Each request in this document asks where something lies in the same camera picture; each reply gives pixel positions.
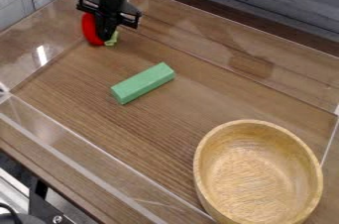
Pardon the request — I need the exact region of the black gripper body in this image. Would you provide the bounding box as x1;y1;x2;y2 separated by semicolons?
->
78;0;142;29

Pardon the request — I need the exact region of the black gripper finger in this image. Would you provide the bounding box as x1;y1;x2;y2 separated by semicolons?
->
95;13;108;41
108;17;119;39

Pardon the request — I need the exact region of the red plush strawberry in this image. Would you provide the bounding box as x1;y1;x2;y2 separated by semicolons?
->
82;13;119;47

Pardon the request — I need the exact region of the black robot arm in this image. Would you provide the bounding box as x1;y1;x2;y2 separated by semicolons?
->
78;0;142;46

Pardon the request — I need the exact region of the green rectangular block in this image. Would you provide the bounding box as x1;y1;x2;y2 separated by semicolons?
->
111;62;175;105

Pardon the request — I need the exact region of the wooden bowl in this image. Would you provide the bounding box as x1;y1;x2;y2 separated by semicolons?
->
194;119;323;224

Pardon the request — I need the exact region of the clear acrylic enclosure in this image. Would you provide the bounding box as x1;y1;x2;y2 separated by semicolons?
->
0;0;339;224

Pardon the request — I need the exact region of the black metal table bracket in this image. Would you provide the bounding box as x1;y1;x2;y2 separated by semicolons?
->
28;179;76;224

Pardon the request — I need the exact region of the black cable lower left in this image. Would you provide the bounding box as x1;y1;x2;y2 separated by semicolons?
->
0;201;22;224

